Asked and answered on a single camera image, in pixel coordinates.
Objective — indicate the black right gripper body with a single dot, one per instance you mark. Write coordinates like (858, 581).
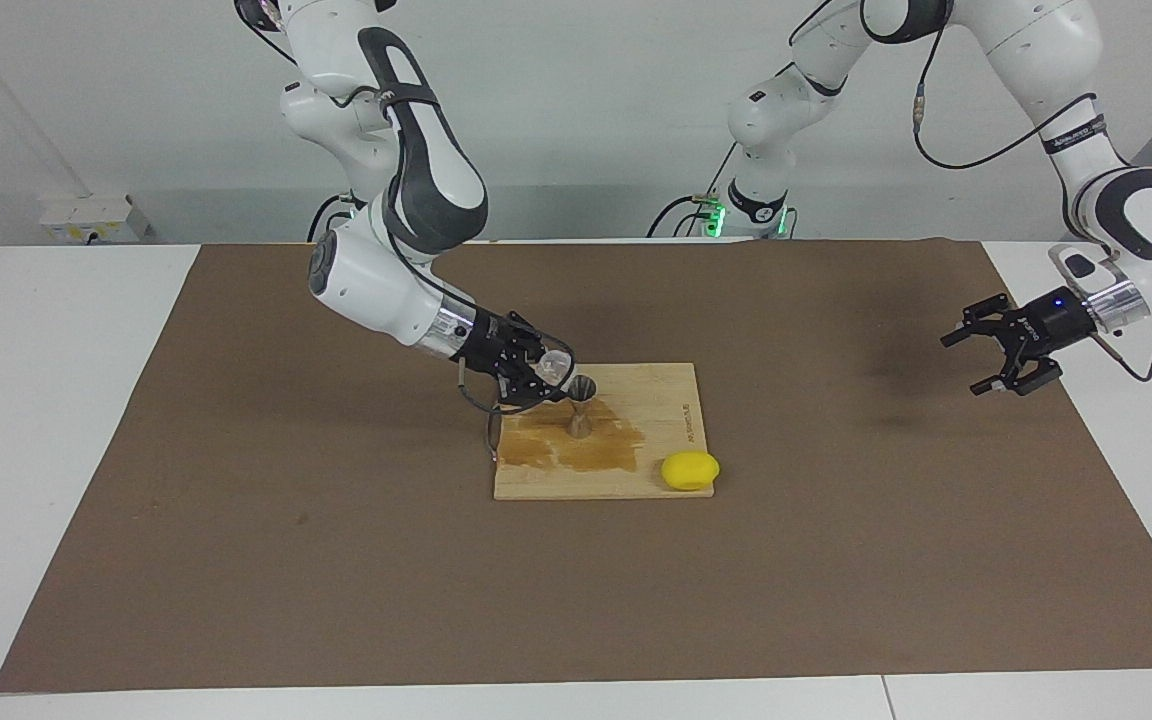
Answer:
(496, 345)

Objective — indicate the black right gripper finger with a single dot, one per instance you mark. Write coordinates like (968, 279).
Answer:
(531, 392)
(536, 335)

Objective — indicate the yellow lemon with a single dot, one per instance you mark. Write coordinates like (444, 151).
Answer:
(690, 470)

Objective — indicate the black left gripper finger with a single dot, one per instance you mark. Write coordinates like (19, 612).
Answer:
(986, 312)
(1031, 372)

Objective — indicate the white wall power box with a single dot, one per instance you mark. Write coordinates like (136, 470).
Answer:
(91, 220)

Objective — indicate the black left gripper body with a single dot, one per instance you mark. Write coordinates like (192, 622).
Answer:
(1051, 320)

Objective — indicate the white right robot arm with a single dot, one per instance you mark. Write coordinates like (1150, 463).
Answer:
(376, 280)

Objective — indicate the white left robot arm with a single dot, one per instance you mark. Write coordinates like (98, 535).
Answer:
(1146, 215)

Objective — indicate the clear glass cup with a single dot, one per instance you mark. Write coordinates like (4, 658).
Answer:
(556, 366)

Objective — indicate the steel cocktail jigger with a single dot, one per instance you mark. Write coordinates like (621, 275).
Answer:
(580, 420)

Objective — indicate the brown table mat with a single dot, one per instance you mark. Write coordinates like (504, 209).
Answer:
(336, 560)

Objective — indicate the stained wooden cutting board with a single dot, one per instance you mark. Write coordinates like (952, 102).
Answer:
(656, 410)

